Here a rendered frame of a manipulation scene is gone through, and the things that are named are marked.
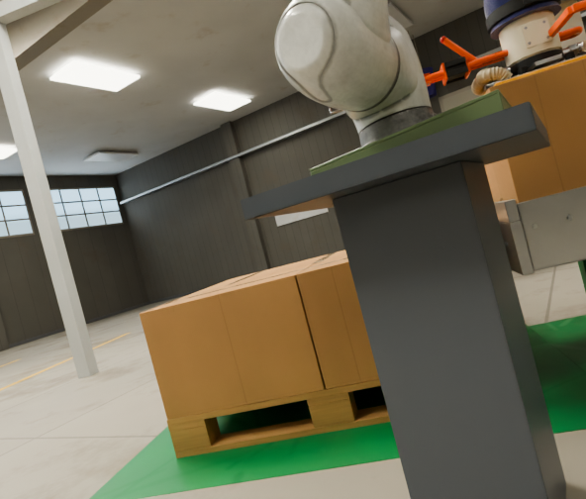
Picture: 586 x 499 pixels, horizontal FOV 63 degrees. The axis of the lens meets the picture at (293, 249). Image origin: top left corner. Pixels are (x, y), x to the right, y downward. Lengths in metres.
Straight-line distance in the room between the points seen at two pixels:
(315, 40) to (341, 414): 1.25
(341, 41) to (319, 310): 1.03
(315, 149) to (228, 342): 9.63
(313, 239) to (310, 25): 10.57
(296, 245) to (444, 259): 10.68
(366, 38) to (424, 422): 0.69
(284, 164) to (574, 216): 10.31
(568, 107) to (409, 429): 1.06
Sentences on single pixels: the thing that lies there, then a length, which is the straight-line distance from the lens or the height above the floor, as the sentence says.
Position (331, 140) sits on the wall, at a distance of 11.00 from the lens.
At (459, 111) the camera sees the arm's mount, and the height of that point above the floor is 0.78.
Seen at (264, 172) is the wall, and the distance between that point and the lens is 11.85.
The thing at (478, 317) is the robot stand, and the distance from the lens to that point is 0.90.
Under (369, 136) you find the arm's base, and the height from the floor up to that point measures 0.81.
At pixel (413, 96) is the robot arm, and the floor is 0.86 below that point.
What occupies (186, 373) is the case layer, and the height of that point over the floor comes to 0.29.
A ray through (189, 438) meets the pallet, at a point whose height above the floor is 0.07.
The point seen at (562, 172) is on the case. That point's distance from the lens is 1.63.
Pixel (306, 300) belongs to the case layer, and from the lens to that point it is 1.62.
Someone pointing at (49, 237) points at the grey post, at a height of 1.22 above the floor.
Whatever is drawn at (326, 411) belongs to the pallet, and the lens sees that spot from 1.71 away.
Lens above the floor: 0.65
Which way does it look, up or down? 1 degrees down
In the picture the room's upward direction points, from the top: 15 degrees counter-clockwise
